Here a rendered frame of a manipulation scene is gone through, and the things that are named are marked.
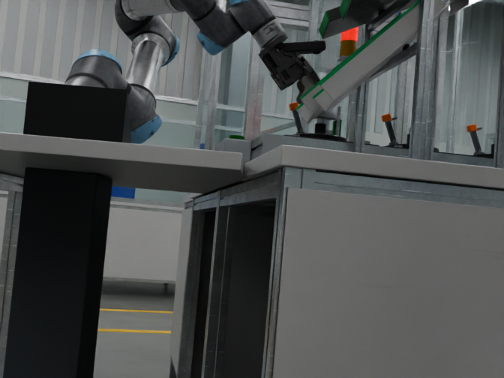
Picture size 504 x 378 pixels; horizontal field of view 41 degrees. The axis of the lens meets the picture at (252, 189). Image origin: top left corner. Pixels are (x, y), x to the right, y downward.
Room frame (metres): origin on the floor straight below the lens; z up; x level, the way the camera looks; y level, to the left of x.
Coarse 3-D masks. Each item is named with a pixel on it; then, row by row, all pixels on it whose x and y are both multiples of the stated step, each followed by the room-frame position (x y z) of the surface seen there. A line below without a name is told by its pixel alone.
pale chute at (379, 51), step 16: (400, 16) 1.24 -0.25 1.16; (416, 16) 1.24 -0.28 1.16; (384, 32) 1.24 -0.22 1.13; (400, 32) 1.24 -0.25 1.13; (416, 32) 1.24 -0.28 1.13; (368, 48) 1.24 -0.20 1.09; (384, 48) 1.24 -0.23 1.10; (400, 48) 1.29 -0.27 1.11; (352, 64) 1.24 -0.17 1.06; (368, 64) 1.24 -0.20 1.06; (384, 64) 1.36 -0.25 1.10; (336, 80) 1.24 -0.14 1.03; (352, 80) 1.24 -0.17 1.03; (320, 96) 1.36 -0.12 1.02; (336, 96) 1.24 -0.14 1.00
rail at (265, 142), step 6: (258, 138) 1.59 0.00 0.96; (264, 138) 1.53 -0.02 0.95; (270, 138) 1.53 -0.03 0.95; (276, 138) 1.54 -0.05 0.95; (282, 138) 1.54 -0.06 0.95; (252, 144) 1.67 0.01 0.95; (258, 144) 1.59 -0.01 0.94; (264, 144) 1.53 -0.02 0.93; (270, 144) 1.53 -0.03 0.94; (276, 144) 1.54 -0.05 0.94; (252, 150) 1.70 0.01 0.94; (258, 150) 1.58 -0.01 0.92; (264, 150) 1.53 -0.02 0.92; (270, 150) 1.53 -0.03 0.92; (252, 156) 1.66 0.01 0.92; (258, 156) 1.57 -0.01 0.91
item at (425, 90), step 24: (432, 0) 1.21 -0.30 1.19; (432, 24) 1.21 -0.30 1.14; (432, 48) 1.56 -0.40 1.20; (432, 72) 1.56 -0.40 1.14; (360, 96) 1.53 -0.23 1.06; (432, 96) 1.56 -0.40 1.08; (360, 120) 1.53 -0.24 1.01; (432, 120) 1.56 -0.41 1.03; (360, 144) 1.53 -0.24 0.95; (432, 144) 1.56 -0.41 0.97
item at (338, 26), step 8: (416, 0) 1.47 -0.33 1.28; (336, 8) 1.39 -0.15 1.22; (376, 8) 1.42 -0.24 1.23; (384, 8) 1.44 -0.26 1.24; (328, 16) 1.39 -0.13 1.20; (336, 16) 1.39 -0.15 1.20; (352, 16) 1.42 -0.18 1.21; (360, 16) 1.44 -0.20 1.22; (368, 16) 1.46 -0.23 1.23; (328, 24) 1.41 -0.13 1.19; (336, 24) 1.43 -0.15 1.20; (344, 24) 1.45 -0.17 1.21; (352, 24) 1.48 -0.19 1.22; (360, 24) 1.50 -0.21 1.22; (320, 32) 1.51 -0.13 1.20; (328, 32) 1.48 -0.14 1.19; (336, 32) 1.50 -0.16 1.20
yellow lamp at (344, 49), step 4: (344, 40) 1.92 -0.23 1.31; (348, 40) 1.91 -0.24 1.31; (352, 40) 1.91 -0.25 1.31; (340, 44) 1.93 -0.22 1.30; (344, 44) 1.92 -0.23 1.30; (348, 44) 1.91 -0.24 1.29; (352, 44) 1.91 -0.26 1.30; (356, 44) 1.92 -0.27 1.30; (340, 48) 1.93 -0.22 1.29; (344, 48) 1.92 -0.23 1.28; (348, 48) 1.91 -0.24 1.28; (352, 48) 1.91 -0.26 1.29; (356, 48) 1.92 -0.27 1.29; (340, 52) 1.93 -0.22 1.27; (344, 52) 1.91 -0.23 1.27; (348, 52) 1.91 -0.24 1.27; (352, 52) 1.91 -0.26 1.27; (340, 56) 1.93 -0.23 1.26
